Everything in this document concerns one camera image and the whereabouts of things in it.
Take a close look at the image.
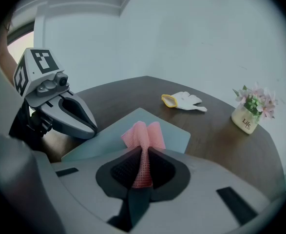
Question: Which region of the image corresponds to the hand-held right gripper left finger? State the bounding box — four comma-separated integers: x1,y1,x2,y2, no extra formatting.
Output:
51,146,143,233

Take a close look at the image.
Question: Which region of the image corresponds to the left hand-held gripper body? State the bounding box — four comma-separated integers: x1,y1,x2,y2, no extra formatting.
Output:
9,48,70,138

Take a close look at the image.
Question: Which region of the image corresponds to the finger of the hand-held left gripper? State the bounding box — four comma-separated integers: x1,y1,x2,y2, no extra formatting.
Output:
40,97,96,140
58,91,99,133

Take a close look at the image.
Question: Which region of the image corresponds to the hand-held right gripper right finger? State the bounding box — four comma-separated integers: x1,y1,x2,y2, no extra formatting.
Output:
133,146,280,234

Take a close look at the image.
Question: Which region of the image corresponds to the grey-blue rectangular mat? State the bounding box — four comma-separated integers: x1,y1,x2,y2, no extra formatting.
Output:
61,107,191,227

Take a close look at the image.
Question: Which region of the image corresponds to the pink cloth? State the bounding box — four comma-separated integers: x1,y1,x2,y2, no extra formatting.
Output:
120,120,167,189

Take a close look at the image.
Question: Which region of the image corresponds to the person's left forearm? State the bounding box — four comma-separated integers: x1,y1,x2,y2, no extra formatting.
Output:
0,41,18,86

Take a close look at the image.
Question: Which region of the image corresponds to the cream pot with pink flowers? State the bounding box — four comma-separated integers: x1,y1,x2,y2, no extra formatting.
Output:
231,81,279,135

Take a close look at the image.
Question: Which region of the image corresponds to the white work glove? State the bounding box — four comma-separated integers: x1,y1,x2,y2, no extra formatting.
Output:
161,91,208,112

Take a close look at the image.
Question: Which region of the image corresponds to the window with dark frame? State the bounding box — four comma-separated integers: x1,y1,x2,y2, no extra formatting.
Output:
6,20,35,65

